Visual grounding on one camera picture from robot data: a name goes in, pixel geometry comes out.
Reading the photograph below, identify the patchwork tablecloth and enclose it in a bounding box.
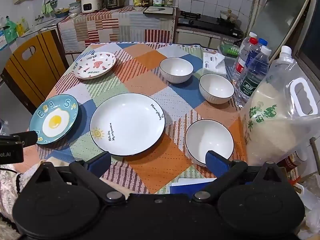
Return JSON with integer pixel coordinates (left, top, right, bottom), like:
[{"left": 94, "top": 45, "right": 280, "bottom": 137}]
[{"left": 24, "top": 42, "right": 250, "bottom": 196}]

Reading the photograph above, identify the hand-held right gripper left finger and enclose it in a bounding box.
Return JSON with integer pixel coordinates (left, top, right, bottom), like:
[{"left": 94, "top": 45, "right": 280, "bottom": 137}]
[{"left": 32, "top": 151, "right": 127, "bottom": 204}]

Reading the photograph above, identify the green soap bottle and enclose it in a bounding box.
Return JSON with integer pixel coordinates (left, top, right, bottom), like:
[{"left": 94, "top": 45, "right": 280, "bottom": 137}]
[{"left": 4, "top": 16, "right": 19, "bottom": 43}]

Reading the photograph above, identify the blue cap water bottle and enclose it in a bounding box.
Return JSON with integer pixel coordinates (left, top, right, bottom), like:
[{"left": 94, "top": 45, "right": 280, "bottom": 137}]
[{"left": 244, "top": 38, "right": 268, "bottom": 77}]

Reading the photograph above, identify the patchwork counter cloth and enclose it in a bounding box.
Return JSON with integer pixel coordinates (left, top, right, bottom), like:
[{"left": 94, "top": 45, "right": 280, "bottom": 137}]
[{"left": 58, "top": 5, "right": 177, "bottom": 54}]

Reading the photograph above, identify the red label jar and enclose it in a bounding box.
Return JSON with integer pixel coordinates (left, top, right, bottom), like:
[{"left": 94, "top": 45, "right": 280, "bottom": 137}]
[{"left": 277, "top": 152, "right": 302, "bottom": 178}]

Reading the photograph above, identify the clear plastic jug of rice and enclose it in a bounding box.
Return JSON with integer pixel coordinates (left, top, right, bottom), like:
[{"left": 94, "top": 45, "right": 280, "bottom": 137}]
[{"left": 240, "top": 45, "right": 320, "bottom": 167}]

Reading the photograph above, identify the large white plate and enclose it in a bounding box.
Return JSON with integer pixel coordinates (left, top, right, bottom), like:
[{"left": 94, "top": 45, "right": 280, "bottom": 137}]
[{"left": 90, "top": 93, "right": 166, "bottom": 156}]

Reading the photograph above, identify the pink bunny print plate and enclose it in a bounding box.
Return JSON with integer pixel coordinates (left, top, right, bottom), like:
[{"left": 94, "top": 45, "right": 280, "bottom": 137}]
[{"left": 72, "top": 51, "right": 117, "bottom": 80}]

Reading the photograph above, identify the white rice cooker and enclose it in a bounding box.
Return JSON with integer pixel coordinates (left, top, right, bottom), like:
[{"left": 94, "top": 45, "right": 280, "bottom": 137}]
[{"left": 80, "top": 0, "right": 103, "bottom": 14}]

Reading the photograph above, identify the light patterned cloth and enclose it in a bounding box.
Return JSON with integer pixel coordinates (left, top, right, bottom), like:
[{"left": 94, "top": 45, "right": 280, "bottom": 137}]
[{"left": 0, "top": 164, "right": 38, "bottom": 233}]

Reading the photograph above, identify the blue basin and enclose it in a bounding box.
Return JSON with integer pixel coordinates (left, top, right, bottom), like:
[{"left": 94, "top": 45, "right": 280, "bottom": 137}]
[{"left": 54, "top": 8, "right": 70, "bottom": 18}]

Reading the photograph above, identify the grey glass panel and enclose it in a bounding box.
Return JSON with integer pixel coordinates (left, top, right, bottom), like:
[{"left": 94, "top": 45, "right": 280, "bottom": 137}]
[{"left": 250, "top": 0, "right": 313, "bottom": 55}]

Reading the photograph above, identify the white bowl with dark rim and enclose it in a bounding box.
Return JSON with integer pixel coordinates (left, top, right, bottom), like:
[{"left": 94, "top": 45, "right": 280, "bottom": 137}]
[
  {"left": 184, "top": 119, "right": 235, "bottom": 168},
  {"left": 199, "top": 73, "right": 235, "bottom": 105},
  {"left": 159, "top": 57, "right": 194, "bottom": 84}
]

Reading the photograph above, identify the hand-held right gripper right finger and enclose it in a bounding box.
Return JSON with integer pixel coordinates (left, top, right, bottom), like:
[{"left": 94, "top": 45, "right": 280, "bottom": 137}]
[{"left": 191, "top": 150, "right": 288, "bottom": 204}]

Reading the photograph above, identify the green hanging cloth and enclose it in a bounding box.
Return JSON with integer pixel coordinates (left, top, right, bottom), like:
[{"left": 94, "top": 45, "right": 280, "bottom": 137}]
[{"left": 41, "top": 1, "right": 58, "bottom": 14}]

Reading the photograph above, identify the clear plastic bag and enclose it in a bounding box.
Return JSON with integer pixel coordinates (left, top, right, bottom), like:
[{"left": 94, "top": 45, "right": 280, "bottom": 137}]
[{"left": 294, "top": 180, "right": 320, "bottom": 240}]

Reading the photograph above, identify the yellow wooden chair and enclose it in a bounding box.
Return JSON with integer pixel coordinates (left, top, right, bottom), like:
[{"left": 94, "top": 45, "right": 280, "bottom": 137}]
[{"left": 0, "top": 29, "right": 70, "bottom": 115}]

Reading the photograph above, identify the white cap green label bottle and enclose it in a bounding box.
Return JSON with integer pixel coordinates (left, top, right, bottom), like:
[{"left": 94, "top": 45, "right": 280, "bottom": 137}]
[{"left": 235, "top": 45, "right": 272, "bottom": 108}]

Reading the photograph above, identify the white tissue pack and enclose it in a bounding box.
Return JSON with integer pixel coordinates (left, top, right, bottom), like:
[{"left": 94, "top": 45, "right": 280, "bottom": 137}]
[{"left": 202, "top": 51, "right": 227, "bottom": 75}]

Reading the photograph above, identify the blue fried egg plate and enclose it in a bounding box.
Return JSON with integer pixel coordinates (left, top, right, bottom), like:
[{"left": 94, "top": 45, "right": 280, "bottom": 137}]
[{"left": 29, "top": 94, "right": 79, "bottom": 145}]

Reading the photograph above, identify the stack of pale bowls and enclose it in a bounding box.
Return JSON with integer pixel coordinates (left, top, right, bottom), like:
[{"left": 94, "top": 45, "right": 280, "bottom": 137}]
[{"left": 68, "top": 1, "right": 82, "bottom": 14}]

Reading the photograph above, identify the white cooking pot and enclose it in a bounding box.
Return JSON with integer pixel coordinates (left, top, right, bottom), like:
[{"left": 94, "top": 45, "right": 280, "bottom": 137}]
[{"left": 219, "top": 9, "right": 239, "bottom": 22}]

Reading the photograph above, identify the red cap water bottle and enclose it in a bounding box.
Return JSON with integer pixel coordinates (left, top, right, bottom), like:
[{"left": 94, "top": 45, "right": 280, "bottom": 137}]
[{"left": 231, "top": 37, "right": 258, "bottom": 87}]

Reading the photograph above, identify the cream base cabinet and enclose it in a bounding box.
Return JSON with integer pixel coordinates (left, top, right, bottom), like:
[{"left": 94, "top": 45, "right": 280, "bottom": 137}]
[{"left": 175, "top": 27, "right": 225, "bottom": 49}]

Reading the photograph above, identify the dark window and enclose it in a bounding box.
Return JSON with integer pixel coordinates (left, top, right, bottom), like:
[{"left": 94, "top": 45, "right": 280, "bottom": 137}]
[{"left": 295, "top": 0, "right": 320, "bottom": 68}]

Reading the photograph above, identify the black gas stove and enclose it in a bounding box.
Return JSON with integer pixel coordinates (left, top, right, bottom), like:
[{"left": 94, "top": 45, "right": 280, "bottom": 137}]
[{"left": 177, "top": 10, "right": 244, "bottom": 39}]

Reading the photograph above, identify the cutting board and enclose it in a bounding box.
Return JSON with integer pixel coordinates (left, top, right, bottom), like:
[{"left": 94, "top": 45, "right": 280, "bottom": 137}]
[{"left": 143, "top": 6, "right": 174, "bottom": 15}]

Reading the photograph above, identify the green plastic basket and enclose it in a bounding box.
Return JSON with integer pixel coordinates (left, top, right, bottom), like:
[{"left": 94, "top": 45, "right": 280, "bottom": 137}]
[{"left": 217, "top": 40, "right": 242, "bottom": 57}]

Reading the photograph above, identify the blue and white paper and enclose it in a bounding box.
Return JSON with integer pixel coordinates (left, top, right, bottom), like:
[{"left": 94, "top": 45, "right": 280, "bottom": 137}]
[{"left": 169, "top": 177, "right": 218, "bottom": 194}]

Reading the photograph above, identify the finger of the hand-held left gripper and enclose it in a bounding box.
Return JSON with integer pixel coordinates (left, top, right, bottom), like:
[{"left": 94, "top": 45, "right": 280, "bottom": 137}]
[{"left": 15, "top": 131, "right": 38, "bottom": 146}]

